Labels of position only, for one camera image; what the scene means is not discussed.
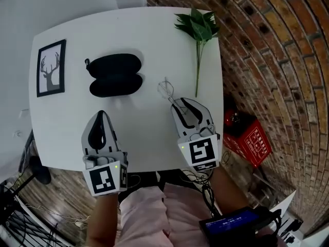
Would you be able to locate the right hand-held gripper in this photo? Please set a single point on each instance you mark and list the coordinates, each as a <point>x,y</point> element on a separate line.
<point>201,152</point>

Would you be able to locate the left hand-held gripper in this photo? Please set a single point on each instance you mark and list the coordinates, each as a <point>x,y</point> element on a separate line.
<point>105,176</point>

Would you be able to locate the black glasses case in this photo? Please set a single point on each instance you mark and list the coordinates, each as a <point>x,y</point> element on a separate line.
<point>115,74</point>

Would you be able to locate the person's left forearm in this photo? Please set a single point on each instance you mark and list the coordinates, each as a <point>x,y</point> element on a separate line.
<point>102,220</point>

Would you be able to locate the person's right forearm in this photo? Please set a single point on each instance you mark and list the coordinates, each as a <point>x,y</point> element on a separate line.
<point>227,192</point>

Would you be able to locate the red fire equipment box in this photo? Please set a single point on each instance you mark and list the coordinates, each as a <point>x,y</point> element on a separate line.
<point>253,143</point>

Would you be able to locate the black framed deer picture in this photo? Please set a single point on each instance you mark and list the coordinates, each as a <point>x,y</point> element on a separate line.
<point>51,68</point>

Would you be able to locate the person's pink clothing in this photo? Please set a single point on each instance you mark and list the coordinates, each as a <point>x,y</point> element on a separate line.
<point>156,215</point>

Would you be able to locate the green artificial leaf sprig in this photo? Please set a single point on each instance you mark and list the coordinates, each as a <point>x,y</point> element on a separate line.
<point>199,27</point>

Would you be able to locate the black device with blue screen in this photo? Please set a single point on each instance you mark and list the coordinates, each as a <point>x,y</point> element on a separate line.
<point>228,224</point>

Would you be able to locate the black metal rack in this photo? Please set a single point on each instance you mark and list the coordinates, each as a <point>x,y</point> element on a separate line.
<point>23,225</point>

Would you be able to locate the white wall socket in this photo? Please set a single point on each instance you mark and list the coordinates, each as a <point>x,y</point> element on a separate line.
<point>24,113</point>
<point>17,133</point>

